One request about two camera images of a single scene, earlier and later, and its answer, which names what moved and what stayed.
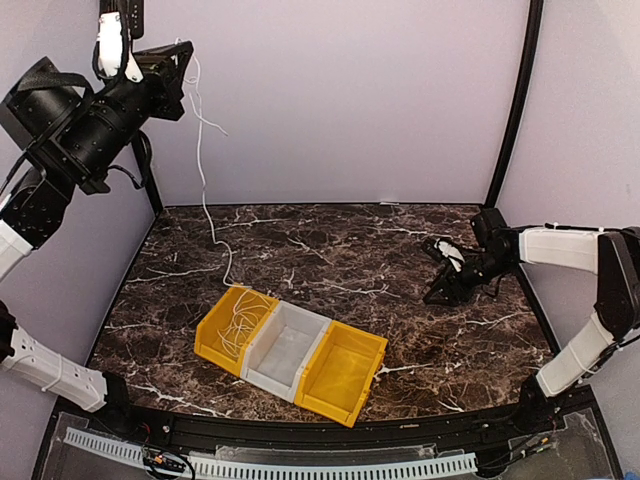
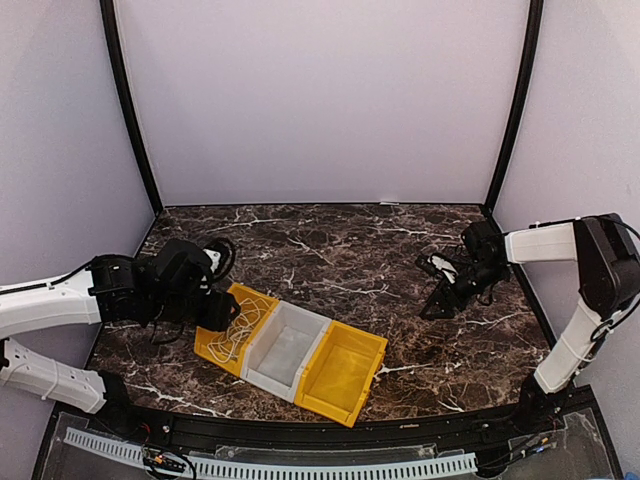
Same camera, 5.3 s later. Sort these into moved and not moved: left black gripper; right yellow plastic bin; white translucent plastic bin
Moved: left black gripper
Not moved: white translucent plastic bin; right yellow plastic bin
